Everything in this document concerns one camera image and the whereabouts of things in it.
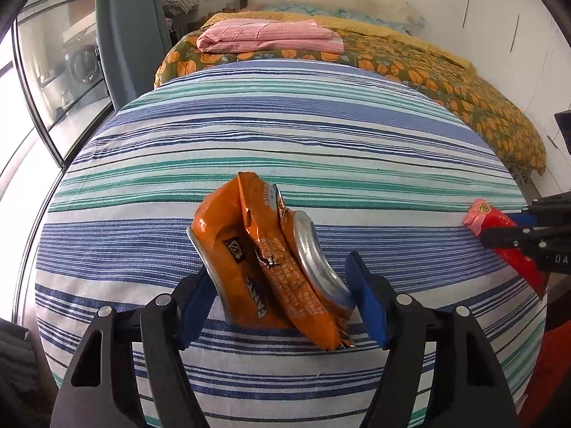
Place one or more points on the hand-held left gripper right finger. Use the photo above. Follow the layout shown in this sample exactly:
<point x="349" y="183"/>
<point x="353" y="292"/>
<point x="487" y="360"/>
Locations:
<point x="372" y="307"/>

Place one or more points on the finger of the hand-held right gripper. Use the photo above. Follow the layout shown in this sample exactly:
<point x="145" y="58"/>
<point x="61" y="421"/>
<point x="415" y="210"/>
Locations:
<point x="508" y="237"/>
<point x="551" y="207"/>

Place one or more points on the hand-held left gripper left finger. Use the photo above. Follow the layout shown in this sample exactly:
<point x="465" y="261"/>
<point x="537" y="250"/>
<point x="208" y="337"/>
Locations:
<point x="196" y="305"/>

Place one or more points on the long red snack packet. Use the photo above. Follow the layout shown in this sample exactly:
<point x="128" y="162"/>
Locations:
<point x="478" y="215"/>

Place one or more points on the orange chips bag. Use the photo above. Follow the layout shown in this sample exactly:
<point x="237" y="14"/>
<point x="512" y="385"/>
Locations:
<point x="267" y="258"/>

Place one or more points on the person's orange garment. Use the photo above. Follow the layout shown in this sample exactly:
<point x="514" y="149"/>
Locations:
<point x="551" y="374"/>

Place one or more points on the orange floral quilt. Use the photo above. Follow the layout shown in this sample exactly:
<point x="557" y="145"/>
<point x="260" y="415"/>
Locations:
<point x="468" y="93"/>

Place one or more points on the white wardrobe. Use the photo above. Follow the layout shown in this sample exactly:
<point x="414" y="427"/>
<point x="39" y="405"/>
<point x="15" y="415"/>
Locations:
<point x="504" y="44"/>

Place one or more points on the dark grey cloth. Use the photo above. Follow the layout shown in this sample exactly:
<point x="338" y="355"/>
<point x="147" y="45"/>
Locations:
<point x="18" y="365"/>

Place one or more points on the yellow blanket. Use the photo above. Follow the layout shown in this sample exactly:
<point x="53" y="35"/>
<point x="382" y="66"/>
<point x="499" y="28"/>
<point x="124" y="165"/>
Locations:
<point x="379" y="31"/>

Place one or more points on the teal floral pillow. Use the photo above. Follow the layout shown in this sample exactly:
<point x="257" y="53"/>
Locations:
<point x="303" y="10"/>
<point x="383" y="20"/>

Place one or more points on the washing machine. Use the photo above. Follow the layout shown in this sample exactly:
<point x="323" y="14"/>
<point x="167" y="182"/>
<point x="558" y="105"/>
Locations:
<point x="84" y="64"/>

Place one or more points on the black framed glass door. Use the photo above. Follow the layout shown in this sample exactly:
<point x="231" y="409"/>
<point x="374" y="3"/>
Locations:
<point x="49" y="76"/>

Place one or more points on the folded pink bedsheet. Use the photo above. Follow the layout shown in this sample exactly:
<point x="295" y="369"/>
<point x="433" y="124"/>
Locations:
<point x="267" y="35"/>

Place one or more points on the grey blue curtain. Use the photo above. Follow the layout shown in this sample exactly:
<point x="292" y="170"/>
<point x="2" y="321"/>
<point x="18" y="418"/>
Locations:
<point x="134" y="31"/>

